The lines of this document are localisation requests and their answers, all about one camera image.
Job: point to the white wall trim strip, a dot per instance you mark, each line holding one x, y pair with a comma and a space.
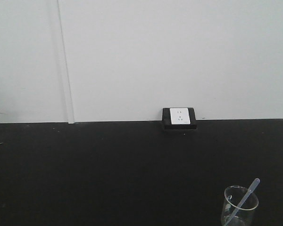
65, 73

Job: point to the black socket housing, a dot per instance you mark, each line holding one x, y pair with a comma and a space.
167, 126

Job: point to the clear plastic pipette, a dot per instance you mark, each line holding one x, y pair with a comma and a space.
247, 193

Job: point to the clear glass beaker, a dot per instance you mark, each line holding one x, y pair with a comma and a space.
238, 209

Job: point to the white wall power socket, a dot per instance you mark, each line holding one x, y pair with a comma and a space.
179, 116

